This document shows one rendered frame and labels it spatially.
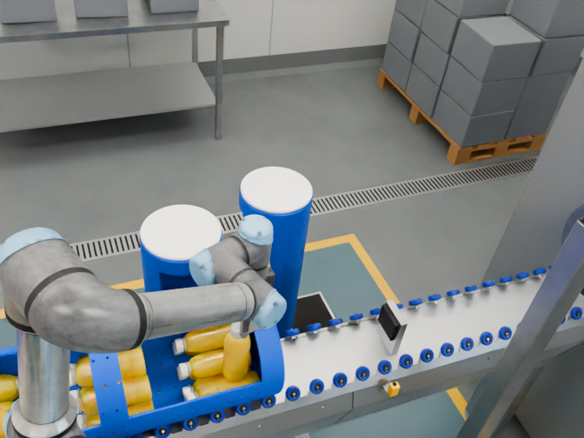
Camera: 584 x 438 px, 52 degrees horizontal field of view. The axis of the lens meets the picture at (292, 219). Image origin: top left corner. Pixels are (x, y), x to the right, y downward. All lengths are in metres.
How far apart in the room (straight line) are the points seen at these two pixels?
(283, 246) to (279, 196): 0.20
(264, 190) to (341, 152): 2.13
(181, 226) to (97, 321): 1.24
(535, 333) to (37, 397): 1.10
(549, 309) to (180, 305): 0.88
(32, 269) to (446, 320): 1.49
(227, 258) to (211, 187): 2.72
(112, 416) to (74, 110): 2.90
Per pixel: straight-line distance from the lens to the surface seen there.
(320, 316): 3.03
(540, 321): 1.55
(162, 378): 1.81
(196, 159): 4.17
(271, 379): 1.61
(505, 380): 1.73
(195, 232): 2.10
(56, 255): 0.97
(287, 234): 2.28
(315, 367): 1.89
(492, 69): 4.19
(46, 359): 1.10
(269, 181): 2.33
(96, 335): 0.92
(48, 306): 0.92
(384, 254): 3.63
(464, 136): 4.40
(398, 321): 1.86
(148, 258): 2.08
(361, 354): 1.95
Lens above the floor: 2.48
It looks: 42 degrees down
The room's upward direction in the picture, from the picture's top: 7 degrees clockwise
